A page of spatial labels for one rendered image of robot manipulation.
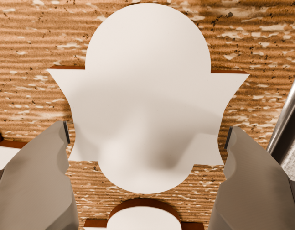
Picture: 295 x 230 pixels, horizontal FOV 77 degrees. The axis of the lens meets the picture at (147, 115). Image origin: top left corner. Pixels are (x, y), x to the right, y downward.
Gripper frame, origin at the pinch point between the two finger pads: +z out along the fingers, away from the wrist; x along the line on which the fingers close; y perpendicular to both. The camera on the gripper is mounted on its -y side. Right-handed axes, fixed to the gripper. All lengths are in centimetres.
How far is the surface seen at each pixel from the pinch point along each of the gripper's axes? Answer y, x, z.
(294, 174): 7.2, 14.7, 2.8
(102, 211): 11.1, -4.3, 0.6
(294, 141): 3.5, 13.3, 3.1
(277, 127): 1.6, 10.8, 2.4
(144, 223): 11.3, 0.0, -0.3
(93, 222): 12.3, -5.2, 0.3
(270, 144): 3.5, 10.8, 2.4
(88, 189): 7.8, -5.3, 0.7
